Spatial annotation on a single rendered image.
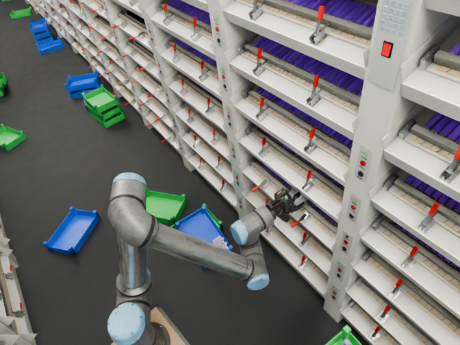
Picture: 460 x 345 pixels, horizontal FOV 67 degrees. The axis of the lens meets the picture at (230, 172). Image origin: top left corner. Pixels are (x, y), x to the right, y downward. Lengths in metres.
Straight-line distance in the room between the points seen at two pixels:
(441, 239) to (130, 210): 0.88
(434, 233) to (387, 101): 0.39
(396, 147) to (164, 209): 1.69
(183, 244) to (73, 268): 1.24
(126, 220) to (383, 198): 0.78
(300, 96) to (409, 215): 0.48
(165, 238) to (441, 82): 0.86
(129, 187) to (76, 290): 1.15
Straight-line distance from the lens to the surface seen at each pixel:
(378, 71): 0.90
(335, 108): 1.10
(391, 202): 1.12
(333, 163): 1.20
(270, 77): 1.26
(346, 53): 0.97
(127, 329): 1.55
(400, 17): 0.84
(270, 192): 1.64
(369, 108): 0.96
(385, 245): 1.27
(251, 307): 1.91
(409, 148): 0.99
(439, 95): 0.85
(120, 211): 1.13
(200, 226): 2.10
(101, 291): 2.17
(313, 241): 1.69
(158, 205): 2.41
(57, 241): 2.52
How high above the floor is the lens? 1.74
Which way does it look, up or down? 44 degrees down
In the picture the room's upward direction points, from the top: 9 degrees counter-clockwise
